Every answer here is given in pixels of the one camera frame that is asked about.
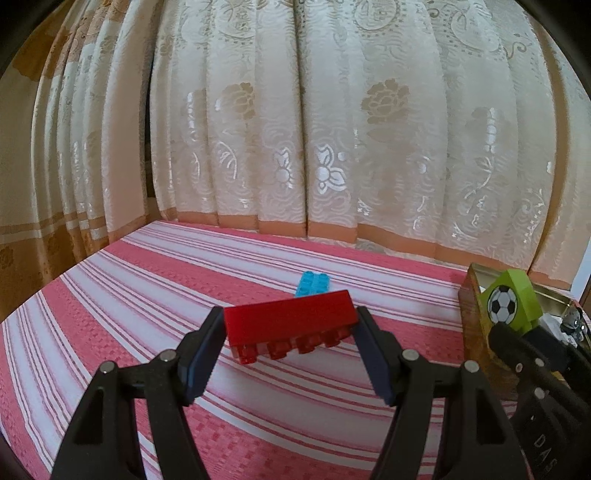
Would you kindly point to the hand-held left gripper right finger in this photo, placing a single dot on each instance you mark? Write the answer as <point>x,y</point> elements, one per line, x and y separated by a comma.
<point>374,355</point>

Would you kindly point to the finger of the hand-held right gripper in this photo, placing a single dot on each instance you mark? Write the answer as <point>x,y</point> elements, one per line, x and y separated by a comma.
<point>558,355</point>
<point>519,364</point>

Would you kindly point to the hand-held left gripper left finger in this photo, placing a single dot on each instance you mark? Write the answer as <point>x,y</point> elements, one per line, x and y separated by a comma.
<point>205,355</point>

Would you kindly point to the white toy block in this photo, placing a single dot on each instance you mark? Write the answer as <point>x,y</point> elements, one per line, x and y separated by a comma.
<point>551,323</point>

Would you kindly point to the grey camouflage toy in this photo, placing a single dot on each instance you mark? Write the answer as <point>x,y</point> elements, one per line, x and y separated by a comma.
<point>571,323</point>

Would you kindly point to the golden brown tin box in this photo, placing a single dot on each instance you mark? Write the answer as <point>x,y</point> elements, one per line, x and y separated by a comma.
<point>475,332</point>

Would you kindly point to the green block with ball print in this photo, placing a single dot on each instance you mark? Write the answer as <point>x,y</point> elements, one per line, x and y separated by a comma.
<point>519,286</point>

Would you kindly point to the red toy brick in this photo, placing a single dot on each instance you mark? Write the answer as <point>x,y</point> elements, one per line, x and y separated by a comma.
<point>286,318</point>

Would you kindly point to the blue toy brick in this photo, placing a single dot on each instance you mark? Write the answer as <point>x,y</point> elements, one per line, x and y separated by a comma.
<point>311,282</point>

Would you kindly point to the pink white striped blanket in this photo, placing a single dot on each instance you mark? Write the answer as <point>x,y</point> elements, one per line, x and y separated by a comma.
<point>138,286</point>

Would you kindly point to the cream floral curtain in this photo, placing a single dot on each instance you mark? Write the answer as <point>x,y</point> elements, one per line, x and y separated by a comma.
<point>277,115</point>

